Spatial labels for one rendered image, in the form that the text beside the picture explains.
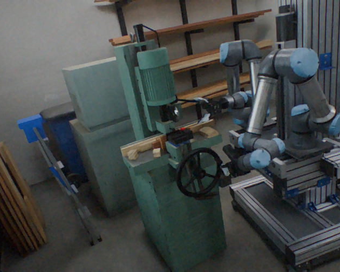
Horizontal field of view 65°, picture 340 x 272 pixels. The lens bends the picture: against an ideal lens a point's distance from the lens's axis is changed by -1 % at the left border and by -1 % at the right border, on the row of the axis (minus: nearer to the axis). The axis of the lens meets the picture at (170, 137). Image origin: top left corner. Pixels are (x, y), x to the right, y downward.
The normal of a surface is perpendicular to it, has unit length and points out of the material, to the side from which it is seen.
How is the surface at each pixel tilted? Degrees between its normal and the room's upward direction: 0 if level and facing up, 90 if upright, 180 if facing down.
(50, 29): 90
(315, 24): 90
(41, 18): 90
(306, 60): 83
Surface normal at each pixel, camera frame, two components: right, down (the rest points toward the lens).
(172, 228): 0.44, 0.26
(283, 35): -0.49, 0.40
